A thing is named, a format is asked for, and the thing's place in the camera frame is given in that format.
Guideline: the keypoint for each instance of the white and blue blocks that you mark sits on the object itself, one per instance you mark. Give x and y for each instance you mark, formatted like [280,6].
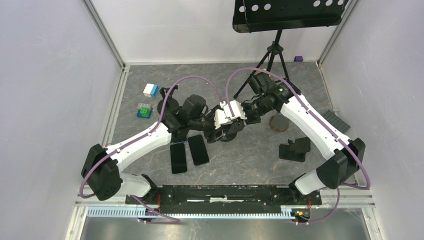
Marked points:
[150,90]

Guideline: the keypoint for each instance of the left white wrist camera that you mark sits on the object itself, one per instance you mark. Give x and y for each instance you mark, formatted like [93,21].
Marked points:
[222,115]

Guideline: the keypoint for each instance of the black square-base phone holder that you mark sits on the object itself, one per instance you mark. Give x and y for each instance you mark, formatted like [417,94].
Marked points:
[295,150]

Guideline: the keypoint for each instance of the middle black smartphone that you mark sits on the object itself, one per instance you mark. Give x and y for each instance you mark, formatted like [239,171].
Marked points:
[198,150]

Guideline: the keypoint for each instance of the blue-edged black smartphone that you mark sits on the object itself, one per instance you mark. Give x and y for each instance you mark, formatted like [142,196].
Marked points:
[179,139]

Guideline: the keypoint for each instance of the black music stand tripod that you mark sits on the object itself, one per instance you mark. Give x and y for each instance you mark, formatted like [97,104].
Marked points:
[252,16]

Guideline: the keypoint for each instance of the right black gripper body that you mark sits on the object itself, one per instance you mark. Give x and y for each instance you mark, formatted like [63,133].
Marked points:
[253,111]

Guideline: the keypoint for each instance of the lower left black smartphone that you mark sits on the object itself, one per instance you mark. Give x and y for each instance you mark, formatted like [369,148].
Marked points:
[178,158]

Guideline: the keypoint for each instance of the purple block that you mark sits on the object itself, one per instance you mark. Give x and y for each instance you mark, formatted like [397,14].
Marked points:
[298,58]

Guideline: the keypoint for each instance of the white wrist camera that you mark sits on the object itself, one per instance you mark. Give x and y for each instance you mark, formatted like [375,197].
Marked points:
[222,115]
[237,110]

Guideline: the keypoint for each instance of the green white blue blocks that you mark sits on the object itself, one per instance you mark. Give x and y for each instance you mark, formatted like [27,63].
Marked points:
[144,110]

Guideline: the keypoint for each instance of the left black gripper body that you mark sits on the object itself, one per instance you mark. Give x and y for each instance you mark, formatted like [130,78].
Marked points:
[209,131]

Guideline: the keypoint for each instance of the far black phone stand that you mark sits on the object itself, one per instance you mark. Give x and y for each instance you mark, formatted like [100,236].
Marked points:
[171,104]

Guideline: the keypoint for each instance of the black round-base phone stand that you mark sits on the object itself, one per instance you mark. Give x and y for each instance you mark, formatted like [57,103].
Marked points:
[227,134]

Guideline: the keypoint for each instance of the grey studded baseplate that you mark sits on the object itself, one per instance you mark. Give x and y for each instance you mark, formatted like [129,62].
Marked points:
[336,122]

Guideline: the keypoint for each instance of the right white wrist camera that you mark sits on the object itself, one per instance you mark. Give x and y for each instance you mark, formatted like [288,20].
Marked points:
[237,110]

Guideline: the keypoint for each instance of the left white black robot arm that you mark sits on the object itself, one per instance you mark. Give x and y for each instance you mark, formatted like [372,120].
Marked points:
[102,173]

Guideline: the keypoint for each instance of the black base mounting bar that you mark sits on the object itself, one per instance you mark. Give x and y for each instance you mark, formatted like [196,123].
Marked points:
[227,199]

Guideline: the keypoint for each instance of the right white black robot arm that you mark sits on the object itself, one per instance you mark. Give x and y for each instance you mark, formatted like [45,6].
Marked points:
[343,155]

